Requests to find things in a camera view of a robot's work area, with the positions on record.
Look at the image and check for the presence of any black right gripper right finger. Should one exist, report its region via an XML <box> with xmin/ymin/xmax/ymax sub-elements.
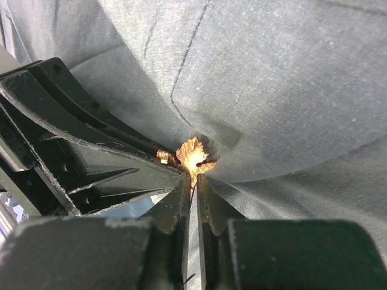
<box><xmin>197</xmin><ymin>175</ymin><xmax>386</xmax><ymax>289</ymax></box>

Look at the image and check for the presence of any gold leaf brooch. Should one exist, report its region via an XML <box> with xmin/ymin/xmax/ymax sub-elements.
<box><xmin>156</xmin><ymin>137</ymin><xmax>216</xmax><ymax>194</ymax></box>

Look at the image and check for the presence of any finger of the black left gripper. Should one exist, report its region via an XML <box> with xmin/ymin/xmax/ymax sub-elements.
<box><xmin>27</xmin><ymin>57</ymin><xmax>172</xmax><ymax>154</ymax></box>

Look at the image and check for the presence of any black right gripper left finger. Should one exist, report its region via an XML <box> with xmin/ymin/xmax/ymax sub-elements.
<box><xmin>1</xmin><ymin>173</ymin><xmax>190</xmax><ymax>289</ymax></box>

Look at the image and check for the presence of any grey button shirt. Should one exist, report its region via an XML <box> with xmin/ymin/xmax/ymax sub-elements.
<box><xmin>0</xmin><ymin>0</ymin><xmax>387</xmax><ymax>263</ymax></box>

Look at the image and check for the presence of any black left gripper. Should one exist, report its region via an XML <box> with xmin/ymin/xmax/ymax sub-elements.
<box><xmin>1</xmin><ymin>69</ymin><xmax>180</xmax><ymax>218</ymax></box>

